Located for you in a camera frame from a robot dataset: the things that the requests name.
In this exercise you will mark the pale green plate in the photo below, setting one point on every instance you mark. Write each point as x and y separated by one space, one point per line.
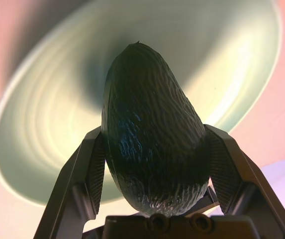
45 112

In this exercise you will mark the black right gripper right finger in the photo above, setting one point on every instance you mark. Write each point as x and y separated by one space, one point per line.
231 174

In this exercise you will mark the dark green avocado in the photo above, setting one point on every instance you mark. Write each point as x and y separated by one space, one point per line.
152 124

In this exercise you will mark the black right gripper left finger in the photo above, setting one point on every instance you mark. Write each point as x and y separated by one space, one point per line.
82 179

